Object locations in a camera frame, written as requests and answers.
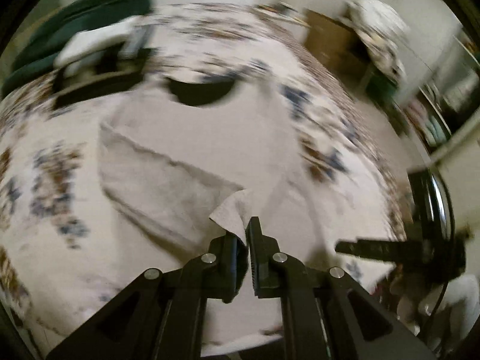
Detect beige small garment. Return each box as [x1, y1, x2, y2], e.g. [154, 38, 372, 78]
[98, 81, 326, 262]

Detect white crumpled clothes pile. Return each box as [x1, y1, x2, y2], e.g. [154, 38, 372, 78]
[346, 0, 409, 84]

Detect black white folded clothes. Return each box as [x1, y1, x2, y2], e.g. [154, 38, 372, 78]
[52, 16, 155, 111]

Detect floral white bed blanket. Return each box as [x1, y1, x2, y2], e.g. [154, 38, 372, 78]
[1, 4, 404, 356]

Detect brown wooden cabinet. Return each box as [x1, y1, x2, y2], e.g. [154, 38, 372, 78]
[304, 10, 371, 81]

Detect dark green pillow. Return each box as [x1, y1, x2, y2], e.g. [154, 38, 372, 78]
[1, 0, 153, 98]

